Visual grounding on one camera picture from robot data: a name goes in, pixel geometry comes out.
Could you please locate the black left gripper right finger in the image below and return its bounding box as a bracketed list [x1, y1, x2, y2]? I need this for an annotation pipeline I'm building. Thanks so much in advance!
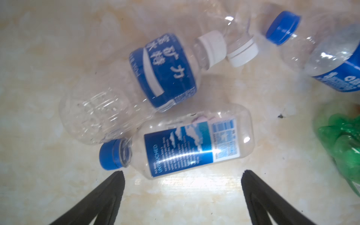
[241, 170, 314, 225]

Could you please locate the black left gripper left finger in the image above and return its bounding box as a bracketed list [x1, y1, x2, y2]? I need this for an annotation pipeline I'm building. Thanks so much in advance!
[52, 171, 125, 225]

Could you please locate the green Sprite bottle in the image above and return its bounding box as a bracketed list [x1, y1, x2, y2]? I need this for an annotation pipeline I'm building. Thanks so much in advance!
[313, 113, 360, 196]

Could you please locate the clear ribbed bottle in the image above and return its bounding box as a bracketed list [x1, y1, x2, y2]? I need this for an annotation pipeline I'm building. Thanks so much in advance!
[196, 1, 258, 68]

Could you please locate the clear bottle blue cap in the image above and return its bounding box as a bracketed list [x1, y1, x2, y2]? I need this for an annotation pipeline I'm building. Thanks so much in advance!
[99, 104, 255, 180]

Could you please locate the clear bottle blue label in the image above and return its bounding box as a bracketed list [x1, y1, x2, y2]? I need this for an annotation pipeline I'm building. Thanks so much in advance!
[59, 31, 227, 145]

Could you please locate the clear Pepsi bottle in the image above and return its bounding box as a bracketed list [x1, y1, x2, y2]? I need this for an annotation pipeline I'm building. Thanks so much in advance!
[265, 11, 360, 93]

